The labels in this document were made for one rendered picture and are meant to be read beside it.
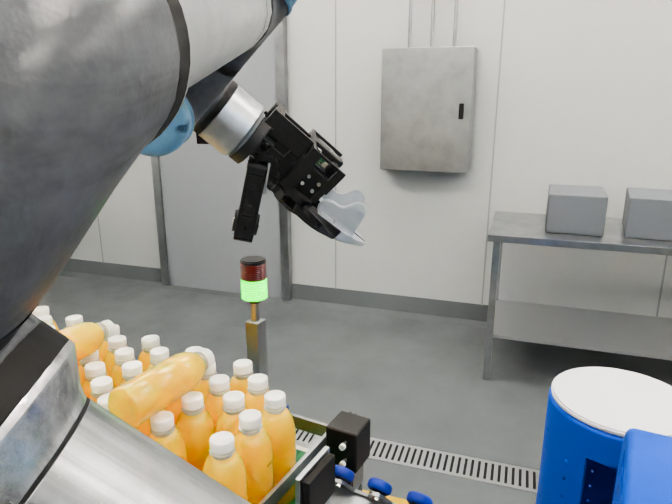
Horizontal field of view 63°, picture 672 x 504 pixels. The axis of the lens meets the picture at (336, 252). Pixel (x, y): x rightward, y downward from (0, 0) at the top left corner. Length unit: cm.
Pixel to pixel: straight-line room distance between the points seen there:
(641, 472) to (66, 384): 64
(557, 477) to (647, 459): 57
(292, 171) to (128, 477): 48
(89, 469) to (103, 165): 11
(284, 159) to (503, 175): 342
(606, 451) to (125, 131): 113
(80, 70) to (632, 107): 395
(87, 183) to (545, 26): 391
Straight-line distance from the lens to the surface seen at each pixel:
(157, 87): 20
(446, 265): 421
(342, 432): 115
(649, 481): 75
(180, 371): 104
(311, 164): 66
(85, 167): 18
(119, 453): 25
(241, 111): 65
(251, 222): 71
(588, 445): 123
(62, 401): 24
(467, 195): 408
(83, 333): 124
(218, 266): 484
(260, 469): 101
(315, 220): 68
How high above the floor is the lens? 163
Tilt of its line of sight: 16 degrees down
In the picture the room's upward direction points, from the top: straight up
